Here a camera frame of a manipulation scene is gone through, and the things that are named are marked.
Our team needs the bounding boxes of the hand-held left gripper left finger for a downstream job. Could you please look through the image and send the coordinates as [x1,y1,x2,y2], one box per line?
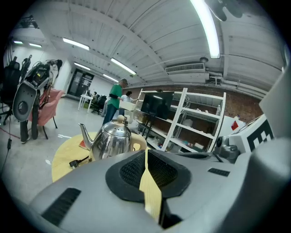
[29,149,160,233]

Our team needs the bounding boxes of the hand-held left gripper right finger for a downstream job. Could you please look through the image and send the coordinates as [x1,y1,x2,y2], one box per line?
[148,149,234,229]

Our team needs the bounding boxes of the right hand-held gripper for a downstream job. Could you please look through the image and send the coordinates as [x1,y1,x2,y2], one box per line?
[176,113,275,164]

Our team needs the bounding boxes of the stainless steel kettle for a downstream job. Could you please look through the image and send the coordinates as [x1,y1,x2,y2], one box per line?
[78,114,148,161]

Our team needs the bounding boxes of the white metal shelf unit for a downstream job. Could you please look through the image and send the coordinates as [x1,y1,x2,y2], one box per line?
[133,87,227,153]

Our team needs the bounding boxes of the round wooden table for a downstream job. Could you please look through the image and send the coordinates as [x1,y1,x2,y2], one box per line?
[51,132,151,182]

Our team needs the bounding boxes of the grey metal cabinet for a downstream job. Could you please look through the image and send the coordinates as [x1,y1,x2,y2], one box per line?
[219,115,247,138]

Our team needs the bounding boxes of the black flat screen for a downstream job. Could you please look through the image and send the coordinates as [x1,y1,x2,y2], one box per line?
[140,91,175,121]

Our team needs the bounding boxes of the white ceiling air conditioner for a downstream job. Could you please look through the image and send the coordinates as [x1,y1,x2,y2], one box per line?
[165,62,206,75]

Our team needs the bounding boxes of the black office chair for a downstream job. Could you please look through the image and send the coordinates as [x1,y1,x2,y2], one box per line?
[90,95,107,115]

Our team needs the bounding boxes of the small white table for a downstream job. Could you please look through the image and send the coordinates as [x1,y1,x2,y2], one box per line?
[77,94,94,114]

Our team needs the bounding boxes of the pink folding chair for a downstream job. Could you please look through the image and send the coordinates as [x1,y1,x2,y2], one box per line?
[28,89,65,140]

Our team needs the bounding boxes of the person's white shirt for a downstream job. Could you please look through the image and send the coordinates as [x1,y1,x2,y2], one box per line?
[259,66,291,139]

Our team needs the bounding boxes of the black double door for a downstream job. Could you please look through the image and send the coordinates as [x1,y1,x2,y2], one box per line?
[67,68,95,98]

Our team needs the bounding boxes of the grey oval shell device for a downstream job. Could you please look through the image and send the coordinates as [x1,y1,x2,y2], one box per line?
[12,81,38,122]

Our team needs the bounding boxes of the ceiling light tube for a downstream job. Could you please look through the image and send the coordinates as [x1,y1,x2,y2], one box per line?
[102,73,119,83]
[62,37,90,51]
[110,57,137,76]
[74,62,91,71]
[190,0,221,59]

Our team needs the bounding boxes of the black swivel chair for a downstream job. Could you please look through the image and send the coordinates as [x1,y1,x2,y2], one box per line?
[0,56,21,126]

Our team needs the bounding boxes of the black power cord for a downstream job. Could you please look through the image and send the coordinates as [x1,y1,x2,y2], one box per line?
[69,156,90,169]

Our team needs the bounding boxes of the black head-mounted camera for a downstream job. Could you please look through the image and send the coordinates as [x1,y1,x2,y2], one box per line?
[204,0,244,22]

